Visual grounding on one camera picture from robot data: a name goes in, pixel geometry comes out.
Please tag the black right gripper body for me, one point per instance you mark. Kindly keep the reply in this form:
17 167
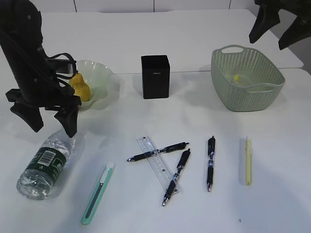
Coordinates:
300 8

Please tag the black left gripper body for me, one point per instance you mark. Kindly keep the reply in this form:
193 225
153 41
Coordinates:
42 80

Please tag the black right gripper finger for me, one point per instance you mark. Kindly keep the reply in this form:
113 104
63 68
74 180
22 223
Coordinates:
300 29
268 17

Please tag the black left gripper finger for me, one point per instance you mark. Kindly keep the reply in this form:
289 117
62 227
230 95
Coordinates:
30 115
68 119

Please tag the yellow pear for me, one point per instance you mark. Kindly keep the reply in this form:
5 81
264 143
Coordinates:
80 87

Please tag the clear water bottle green label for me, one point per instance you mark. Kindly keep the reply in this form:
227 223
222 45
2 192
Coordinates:
38 180

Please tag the yellow white waste paper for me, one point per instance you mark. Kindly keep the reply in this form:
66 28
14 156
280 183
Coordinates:
249 82

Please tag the yellow green pen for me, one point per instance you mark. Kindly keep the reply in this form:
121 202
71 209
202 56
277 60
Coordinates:
248 162

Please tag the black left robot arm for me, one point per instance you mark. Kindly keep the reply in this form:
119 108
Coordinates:
20 27

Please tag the green glass scalloped plate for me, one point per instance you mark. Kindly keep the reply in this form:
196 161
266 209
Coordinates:
97 76

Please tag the green woven plastic basket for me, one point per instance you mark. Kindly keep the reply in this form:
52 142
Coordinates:
250 62

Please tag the mint green utility knife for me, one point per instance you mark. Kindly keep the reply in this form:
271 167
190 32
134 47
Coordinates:
97 194

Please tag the black square pen holder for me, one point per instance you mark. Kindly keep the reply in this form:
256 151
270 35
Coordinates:
155 76

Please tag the black pen across ruler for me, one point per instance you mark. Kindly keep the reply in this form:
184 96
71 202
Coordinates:
167 149

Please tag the clear plastic ruler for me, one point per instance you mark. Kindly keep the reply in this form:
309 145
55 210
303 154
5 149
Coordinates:
156 162

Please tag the black pen under ruler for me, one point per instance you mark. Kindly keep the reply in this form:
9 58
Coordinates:
172 188

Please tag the black pen standing apart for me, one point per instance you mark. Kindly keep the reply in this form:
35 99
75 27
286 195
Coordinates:
210 166

